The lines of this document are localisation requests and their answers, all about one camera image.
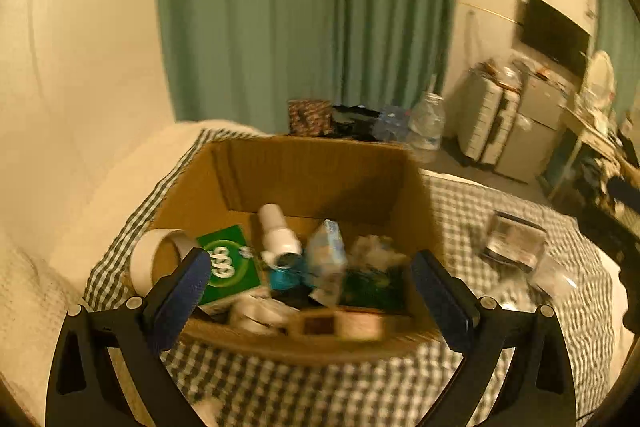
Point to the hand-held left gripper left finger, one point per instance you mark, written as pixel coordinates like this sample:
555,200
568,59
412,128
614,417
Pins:
182,289

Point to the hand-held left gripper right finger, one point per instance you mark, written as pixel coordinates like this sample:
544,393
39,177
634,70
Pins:
442,302

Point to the white lace cloth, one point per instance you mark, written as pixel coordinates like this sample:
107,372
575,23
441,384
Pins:
375,252

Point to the brown cardboard box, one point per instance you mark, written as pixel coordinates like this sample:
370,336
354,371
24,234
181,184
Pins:
310,177

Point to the wide white tape roll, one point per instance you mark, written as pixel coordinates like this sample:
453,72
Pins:
145,257

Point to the green and white carton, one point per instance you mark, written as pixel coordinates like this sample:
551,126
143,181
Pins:
230,262

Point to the dark green packet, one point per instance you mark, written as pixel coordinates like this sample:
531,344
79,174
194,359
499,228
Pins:
375,289

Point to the clear plastic case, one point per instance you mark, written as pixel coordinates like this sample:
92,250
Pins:
515,239

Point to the teal round container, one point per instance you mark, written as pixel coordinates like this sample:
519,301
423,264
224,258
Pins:
285,277

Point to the white plastic bottle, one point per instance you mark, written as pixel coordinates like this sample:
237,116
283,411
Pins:
277,229

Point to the clear plastic bag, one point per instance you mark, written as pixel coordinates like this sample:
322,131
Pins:
552,274

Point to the light blue packet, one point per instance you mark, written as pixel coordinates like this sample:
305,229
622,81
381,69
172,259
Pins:
325,257

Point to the grey checkered blanket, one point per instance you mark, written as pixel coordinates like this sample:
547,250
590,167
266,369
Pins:
310,387

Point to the large clear water jug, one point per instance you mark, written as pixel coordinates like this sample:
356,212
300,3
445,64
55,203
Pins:
427,122

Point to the white ribbed suitcase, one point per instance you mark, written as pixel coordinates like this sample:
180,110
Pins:
487,122

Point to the pack of water bottles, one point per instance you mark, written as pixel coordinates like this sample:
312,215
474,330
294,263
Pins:
395,122

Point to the grey mini fridge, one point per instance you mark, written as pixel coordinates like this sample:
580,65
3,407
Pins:
535,127

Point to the dark clothes pile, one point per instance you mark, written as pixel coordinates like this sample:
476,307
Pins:
355,122

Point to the floral patterned box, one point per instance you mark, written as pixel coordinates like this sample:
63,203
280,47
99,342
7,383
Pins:
310,117

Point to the white dressing table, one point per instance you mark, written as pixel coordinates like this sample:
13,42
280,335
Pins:
585,137

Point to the white oval vanity mirror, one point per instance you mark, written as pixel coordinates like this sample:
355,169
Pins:
600,77

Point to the wide green curtain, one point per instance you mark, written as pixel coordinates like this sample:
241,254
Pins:
300,17

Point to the narrow green curtain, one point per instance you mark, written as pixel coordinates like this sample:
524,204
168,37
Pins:
617,37

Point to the black wall television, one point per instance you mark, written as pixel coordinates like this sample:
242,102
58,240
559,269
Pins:
555,32

